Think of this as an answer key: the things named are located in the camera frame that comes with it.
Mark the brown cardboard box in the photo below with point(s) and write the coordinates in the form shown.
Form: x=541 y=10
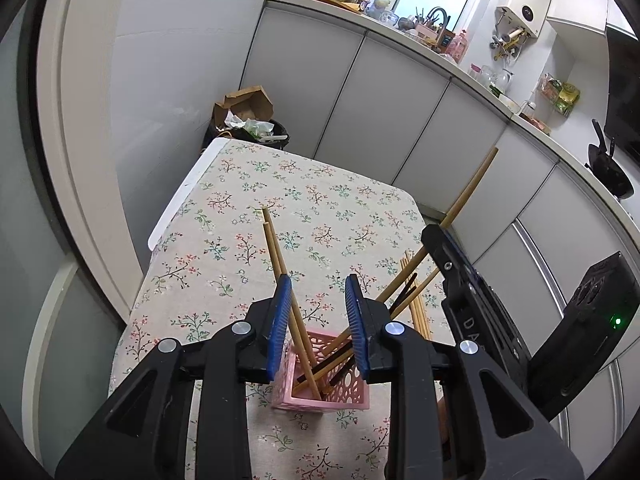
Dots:
x=248 y=103

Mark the pink plastic utensil basket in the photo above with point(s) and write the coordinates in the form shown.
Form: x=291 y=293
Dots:
x=350 y=393

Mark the leaning wooden chopstick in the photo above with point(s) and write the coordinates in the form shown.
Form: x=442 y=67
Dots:
x=297 y=327

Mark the yellow snack bag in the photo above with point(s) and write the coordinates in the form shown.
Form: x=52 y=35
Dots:
x=568 y=97

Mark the pink bottle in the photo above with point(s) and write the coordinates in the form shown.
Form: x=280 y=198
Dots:
x=457 y=47

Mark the black trash bin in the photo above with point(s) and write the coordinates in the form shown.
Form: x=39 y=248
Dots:
x=277 y=138

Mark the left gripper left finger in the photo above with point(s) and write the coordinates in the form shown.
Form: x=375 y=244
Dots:
x=141 y=430

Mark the black wok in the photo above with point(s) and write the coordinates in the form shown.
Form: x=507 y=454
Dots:
x=606 y=169

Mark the white water heater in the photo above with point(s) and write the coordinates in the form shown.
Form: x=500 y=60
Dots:
x=528 y=15

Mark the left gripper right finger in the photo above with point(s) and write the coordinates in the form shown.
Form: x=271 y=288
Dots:
x=454 y=411

